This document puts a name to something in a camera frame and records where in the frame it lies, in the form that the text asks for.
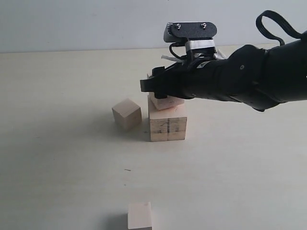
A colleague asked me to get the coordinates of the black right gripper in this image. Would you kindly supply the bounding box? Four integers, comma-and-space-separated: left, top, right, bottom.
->
140, 58, 240, 102

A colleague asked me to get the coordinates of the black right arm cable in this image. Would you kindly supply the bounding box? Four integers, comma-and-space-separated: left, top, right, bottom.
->
255, 10, 303, 46

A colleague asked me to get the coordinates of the medium wooden cube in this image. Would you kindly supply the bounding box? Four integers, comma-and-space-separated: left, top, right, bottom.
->
148, 92, 184, 110

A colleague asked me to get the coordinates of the smallest wooden cube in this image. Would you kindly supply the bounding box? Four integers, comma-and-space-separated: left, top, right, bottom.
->
128, 202, 153, 230

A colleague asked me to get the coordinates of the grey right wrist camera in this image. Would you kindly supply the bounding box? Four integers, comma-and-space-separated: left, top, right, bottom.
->
163, 21, 217, 51

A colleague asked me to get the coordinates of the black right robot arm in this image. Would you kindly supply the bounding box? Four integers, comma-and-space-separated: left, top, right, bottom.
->
140, 33, 307, 112

